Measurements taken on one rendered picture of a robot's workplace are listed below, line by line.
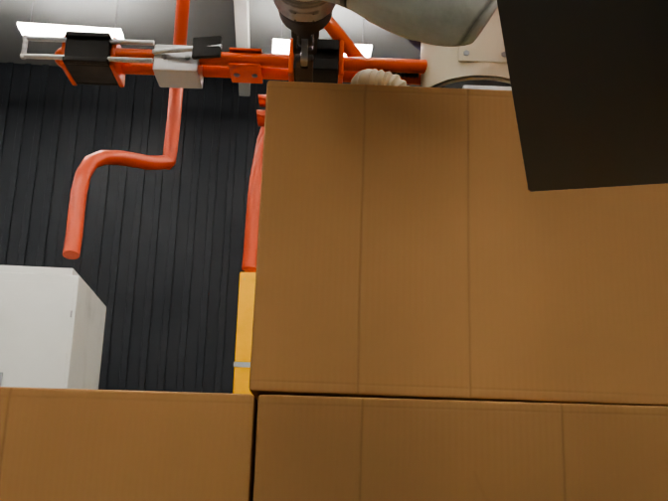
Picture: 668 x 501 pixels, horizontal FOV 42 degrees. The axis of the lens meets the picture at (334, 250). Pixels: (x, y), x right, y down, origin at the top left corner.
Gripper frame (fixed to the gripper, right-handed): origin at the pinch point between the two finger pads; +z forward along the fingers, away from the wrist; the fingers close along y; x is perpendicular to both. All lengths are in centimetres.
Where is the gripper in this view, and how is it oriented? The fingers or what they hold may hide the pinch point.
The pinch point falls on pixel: (306, 67)
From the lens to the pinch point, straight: 137.9
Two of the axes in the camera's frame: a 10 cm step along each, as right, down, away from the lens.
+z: -0.3, 2.6, 9.6
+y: -0.3, 9.6, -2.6
